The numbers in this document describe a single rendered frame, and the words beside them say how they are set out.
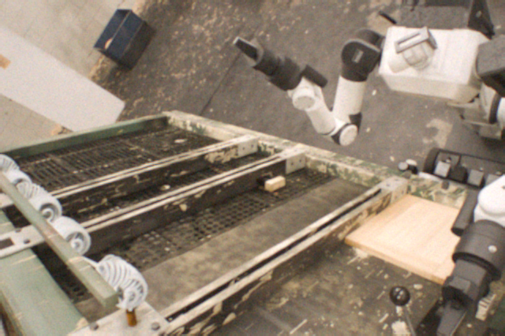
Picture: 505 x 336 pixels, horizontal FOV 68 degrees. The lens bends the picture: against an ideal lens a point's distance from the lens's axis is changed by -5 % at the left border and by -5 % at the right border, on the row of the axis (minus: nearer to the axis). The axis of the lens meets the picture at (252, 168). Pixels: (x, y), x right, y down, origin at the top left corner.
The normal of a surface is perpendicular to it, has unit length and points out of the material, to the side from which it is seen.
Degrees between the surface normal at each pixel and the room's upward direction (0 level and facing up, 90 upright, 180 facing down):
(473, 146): 0
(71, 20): 90
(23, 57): 90
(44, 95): 90
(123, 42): 90
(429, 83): 68
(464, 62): 46
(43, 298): 51
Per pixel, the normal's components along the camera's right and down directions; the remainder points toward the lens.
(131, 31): 0.68, 0.31
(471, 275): -0.39, -0.64
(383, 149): -0.55, -0.38
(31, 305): 0.00, -0.93
